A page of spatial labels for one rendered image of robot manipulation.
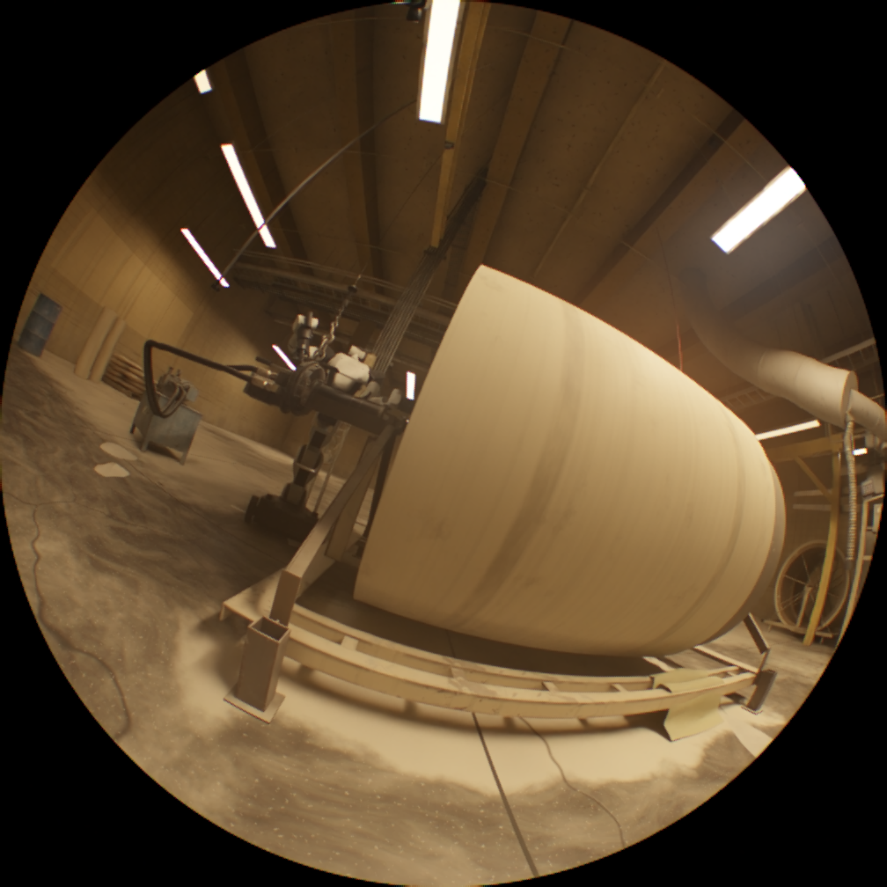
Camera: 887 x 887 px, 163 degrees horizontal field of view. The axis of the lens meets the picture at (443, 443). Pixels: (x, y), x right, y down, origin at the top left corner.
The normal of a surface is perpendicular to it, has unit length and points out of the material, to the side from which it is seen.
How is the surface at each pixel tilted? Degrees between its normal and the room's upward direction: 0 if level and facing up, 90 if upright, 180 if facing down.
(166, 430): 90
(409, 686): 90
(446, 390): 94
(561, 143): 180
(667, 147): 180
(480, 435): 97
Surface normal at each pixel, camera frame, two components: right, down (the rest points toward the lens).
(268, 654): 0.11, -0.15
